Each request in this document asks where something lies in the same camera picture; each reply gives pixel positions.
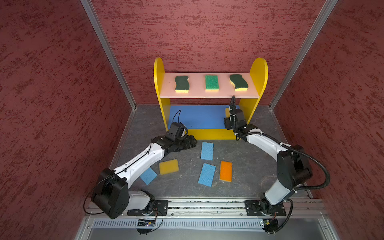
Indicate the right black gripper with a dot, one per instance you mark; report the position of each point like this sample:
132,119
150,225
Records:
227,123

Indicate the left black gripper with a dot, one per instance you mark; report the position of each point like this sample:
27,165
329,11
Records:
190,143

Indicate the yellow sponge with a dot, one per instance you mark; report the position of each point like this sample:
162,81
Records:
227,112
169,167

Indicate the dark green wavy sponge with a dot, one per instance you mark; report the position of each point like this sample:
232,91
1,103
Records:
239,83
182,84

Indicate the bright green rectangular sponge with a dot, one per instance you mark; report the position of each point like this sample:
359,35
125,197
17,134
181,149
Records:
212,83

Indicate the orange sponge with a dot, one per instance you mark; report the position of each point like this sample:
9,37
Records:
226,169

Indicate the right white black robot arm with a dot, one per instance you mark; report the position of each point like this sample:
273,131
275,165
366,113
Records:
293,168

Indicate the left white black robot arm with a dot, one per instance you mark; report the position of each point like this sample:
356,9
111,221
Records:
112,195

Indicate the blue lower shelf board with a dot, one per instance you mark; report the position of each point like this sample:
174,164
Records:
196,117

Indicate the yellow wooden shelf unit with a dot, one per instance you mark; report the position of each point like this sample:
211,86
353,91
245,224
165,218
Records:
259,73

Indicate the pink upper shelf board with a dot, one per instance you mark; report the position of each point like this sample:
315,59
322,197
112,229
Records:
166,87

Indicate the light blue sponge upper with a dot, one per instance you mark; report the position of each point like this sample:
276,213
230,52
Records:
207,151

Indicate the light blue sponge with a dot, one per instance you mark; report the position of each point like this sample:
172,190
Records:
148,176
207,175
207,151

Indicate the light blue sponge middle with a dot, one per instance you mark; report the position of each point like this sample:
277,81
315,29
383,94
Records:
207,175

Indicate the light blue sponge left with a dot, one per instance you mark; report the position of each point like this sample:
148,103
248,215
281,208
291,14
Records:
148,176

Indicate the left small circuit board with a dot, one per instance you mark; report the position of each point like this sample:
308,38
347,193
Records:
145,223

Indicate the small circuit board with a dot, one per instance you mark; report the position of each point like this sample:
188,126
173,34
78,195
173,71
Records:
145,223
271,224

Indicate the right small circuit board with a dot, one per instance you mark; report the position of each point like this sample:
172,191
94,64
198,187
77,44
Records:
271,224

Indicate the right aluminium corner profile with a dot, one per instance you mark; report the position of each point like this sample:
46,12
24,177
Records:
317,26

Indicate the aluminium corner profile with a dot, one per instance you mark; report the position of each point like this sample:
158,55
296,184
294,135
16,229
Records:
317,26
97,26

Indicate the left aluminium corner profile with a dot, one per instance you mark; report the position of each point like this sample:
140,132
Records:
97,26

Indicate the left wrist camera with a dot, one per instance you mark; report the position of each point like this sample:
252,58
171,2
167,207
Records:
177,131

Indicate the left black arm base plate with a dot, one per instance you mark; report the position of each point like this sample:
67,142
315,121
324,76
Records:
155,207

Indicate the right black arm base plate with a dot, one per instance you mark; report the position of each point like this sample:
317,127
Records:
252,207

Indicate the white slotted cable duct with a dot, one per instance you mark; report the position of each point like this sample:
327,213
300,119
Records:
198,224

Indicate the aluminium mounting rail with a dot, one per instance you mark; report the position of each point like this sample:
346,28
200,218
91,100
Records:
235,208

